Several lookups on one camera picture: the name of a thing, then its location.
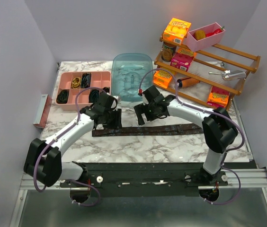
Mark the teal black rolled tie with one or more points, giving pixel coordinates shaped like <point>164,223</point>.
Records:
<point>94,95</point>

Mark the pink box middle shelf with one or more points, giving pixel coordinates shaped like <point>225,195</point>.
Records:
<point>183,59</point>

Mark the orange box lower left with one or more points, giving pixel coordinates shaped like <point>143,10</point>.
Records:
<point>163,77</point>

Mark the black yellow rolled tie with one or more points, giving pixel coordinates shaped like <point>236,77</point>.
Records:
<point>106,89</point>

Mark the blue transparent plastic tub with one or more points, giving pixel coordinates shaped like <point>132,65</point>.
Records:
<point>128,69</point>

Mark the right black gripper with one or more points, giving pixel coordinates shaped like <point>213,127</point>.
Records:
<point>140,109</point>

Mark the pink white box at wall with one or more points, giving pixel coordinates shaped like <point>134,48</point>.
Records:
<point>42,112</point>

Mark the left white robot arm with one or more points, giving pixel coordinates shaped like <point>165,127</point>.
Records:
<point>44,158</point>

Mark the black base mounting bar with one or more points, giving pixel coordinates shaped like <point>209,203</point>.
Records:
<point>104,176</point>

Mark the wooden tiered shelf rack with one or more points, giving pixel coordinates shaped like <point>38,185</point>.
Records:
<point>217,58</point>

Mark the brown round toy fruit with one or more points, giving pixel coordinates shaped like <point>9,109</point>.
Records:
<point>199,35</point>

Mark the metal scoop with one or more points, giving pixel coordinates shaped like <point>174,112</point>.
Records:
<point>229,75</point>

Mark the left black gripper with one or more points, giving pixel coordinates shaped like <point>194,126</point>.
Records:
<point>117,123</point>

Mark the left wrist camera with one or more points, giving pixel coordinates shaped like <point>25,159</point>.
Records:
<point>116,101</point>

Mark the orange box top shelf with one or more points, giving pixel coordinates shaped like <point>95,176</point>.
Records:
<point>176,31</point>

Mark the orange pump bottle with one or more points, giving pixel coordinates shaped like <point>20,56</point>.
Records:
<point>187,82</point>

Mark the pink compartment organizer tray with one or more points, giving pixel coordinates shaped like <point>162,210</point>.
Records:
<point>79,88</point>

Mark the yellow label can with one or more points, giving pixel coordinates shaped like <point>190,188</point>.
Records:
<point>168,51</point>

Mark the pink rectangular bin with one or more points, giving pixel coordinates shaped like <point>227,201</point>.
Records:
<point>195,45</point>

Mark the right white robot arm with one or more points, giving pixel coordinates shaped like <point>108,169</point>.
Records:
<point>218,128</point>

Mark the aluminium rail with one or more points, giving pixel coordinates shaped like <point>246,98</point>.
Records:
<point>249,178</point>

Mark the red toy pepper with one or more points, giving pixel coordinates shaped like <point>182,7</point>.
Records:
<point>217,31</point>

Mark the dark blue rolled tie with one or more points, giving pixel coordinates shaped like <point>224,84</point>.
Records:
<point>85,80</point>

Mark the orange pink box lower right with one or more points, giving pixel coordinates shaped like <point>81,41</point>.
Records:
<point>218,97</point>

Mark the dark green rolled tie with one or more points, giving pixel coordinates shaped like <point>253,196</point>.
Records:
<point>62,97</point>

